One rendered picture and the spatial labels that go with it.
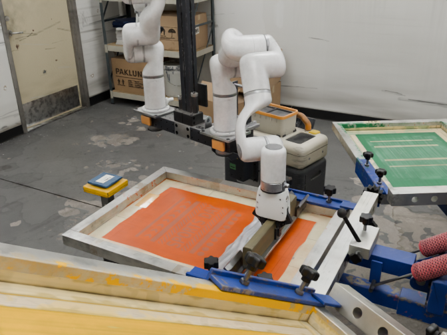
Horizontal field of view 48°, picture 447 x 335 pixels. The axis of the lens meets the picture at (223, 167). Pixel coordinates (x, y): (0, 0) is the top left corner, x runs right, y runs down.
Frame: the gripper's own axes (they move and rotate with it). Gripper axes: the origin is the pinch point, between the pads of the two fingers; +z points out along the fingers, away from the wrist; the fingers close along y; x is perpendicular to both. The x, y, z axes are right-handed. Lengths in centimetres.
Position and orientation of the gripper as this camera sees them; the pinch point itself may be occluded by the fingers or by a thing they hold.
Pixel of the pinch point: (271, 230)
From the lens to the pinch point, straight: 158.2
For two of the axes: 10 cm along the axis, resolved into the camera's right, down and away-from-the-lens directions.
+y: -8.8, -1.8, 4.4
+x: -4.7, 3.8, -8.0
